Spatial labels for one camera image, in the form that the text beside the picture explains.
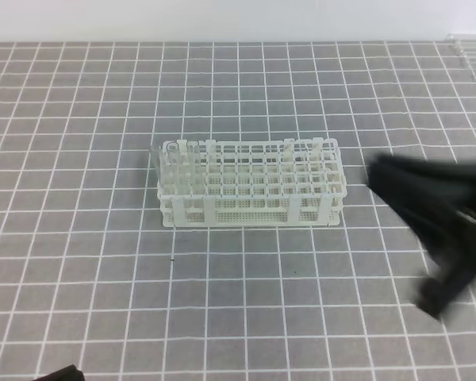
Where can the clear test tube in rack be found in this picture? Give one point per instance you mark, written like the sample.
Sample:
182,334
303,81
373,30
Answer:
175,157

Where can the clear test tube far left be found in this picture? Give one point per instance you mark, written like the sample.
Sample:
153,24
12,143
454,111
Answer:
157,159

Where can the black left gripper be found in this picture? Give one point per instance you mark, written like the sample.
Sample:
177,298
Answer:
69,373

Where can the clear glass test tube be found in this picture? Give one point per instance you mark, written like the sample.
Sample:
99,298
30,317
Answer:
195,164

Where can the grey checkered tablecloth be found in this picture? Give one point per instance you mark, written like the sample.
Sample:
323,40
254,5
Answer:
90,276

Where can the white plastic test tube rack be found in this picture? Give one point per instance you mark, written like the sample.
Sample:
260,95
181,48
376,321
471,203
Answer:
258,183

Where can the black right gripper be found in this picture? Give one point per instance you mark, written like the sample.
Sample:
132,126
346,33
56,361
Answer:
438,201

